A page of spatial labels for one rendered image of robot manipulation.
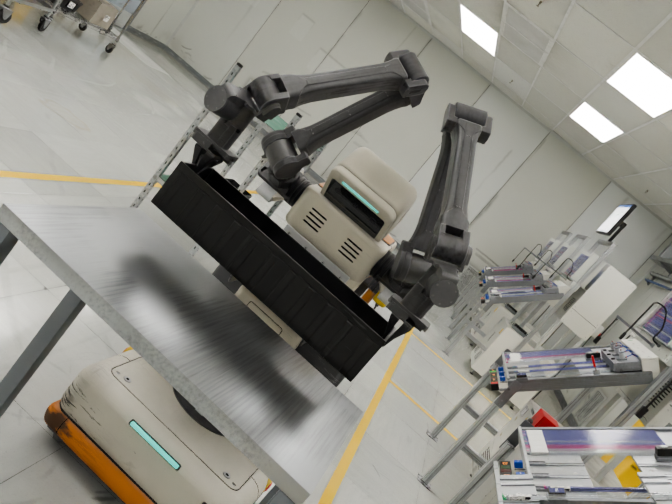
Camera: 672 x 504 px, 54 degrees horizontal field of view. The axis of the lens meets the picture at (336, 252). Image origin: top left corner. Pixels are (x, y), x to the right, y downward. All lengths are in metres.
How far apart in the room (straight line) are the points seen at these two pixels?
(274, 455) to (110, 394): 0.97
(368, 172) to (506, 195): 9.26
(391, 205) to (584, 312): 5.40
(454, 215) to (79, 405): 1.20
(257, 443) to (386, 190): 0.82
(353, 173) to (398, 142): 9.34
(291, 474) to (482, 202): 9.96
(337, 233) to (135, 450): 0.82
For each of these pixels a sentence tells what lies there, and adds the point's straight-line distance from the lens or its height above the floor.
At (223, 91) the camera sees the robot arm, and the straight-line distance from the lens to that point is 1.43.
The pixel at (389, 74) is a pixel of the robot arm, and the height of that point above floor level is 1.40.
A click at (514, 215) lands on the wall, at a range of 10.93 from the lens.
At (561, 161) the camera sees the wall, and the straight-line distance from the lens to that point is 11.02.
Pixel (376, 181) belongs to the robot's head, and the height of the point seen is 1.19.
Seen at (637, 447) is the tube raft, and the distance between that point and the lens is 2.78.
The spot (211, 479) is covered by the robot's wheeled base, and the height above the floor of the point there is 0.28.
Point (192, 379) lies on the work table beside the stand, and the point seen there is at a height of 0.80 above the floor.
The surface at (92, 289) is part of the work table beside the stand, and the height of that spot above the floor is 0.80.
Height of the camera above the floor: 1.29
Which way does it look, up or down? 10 degrees down
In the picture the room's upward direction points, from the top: 40 degrees clockwise
